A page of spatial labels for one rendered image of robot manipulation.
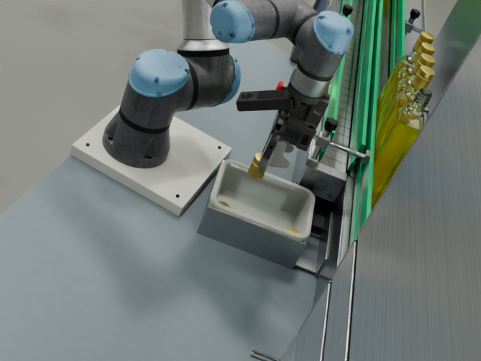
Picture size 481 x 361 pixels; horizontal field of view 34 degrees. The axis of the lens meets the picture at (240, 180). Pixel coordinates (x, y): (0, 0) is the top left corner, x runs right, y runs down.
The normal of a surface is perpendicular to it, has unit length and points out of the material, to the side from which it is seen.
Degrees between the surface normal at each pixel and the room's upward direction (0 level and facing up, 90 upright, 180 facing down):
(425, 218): 90
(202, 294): 0
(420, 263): 90
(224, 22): 90
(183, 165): 0
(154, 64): 8
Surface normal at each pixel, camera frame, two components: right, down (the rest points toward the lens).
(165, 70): 0.23, -0.69
